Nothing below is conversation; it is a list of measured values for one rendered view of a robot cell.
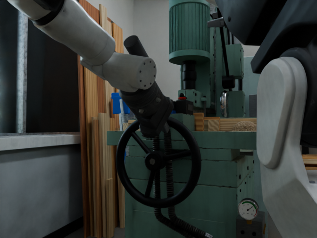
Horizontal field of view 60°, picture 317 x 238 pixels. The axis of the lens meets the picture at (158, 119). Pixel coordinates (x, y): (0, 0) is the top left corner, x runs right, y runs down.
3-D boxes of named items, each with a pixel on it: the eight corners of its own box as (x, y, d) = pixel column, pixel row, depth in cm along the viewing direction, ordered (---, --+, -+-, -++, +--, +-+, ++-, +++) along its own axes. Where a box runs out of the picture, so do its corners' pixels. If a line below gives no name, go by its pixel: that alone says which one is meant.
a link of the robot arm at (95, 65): (138, 91, 59) (98, 61, 48) (109, 84, 64) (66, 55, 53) (149, 64, 60) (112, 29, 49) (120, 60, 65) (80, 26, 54)
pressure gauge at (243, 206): (237, 225, 85) (237, 198, 86) (239, 221, 89) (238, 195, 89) (258, 228, 83) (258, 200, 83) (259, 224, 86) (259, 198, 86)
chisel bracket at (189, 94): (177, 110, 114) (177, 89, 114) (188, 112, 127) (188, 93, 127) (195, 109, 111) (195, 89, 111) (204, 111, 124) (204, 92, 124)
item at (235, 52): (223, 77, 128) (222, 45, 129) (226, 80, 137) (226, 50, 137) (241, 75, 125) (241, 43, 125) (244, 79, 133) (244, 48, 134)
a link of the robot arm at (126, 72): (152, 113, 60) (129, 80, 51) (116, 103, 66) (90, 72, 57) (175, 73, 64) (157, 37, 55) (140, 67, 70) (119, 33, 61)
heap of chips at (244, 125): (229, 131, 94) (229, 120, 95) (235, 131, 107) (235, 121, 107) (256, 131, 91) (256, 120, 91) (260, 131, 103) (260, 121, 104)
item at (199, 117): (166, 131, 112) (165, 113, 112) (167, 131, 114) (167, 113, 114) (202, 131, 106) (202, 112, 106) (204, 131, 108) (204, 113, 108)
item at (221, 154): (129, 156, 110) (129, 146, 110) (152, 151, 129) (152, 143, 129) (230, 160, 93) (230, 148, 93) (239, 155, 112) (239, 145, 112)
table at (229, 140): (91, 146, 106) (91, 131, 106) (131, 142, 134) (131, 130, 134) (257, 152, 81) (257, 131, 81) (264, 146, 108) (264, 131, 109)
